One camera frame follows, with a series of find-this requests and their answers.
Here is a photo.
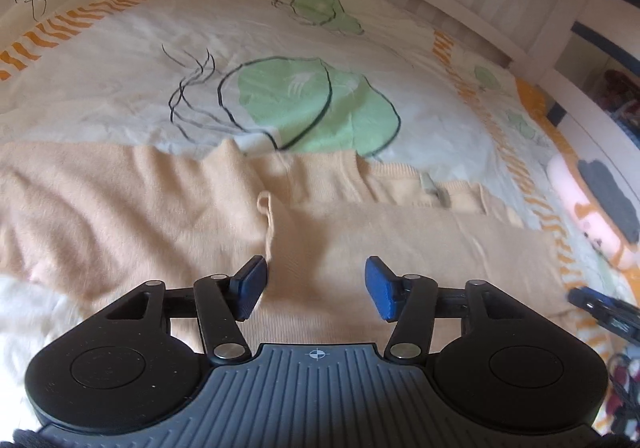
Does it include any colourful shelf clutter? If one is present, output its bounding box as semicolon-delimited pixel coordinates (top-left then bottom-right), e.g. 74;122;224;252
599;68;640;129

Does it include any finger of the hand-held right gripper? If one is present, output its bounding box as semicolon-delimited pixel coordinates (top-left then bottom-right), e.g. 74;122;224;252
567;286;640;336

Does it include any pink plush toy grey hat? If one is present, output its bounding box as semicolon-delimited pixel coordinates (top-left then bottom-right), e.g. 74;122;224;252
545;154;640;271

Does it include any leaf print bed cover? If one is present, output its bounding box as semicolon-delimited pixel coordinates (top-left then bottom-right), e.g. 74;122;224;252
0;0;640;429

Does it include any white fluffy cloth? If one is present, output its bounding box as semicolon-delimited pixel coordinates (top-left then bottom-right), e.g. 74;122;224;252
0;272;103;431

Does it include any dark tangled cable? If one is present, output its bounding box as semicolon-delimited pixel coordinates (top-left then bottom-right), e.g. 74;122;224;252
606;350;640;435

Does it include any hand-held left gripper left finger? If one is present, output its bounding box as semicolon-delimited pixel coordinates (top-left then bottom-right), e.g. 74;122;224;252
106;255;269;362

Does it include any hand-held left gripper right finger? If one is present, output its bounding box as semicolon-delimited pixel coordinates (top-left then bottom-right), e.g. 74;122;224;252
364;256;527;361

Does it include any beige knit sweater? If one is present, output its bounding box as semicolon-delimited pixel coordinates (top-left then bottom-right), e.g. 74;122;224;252
0;138;576;346

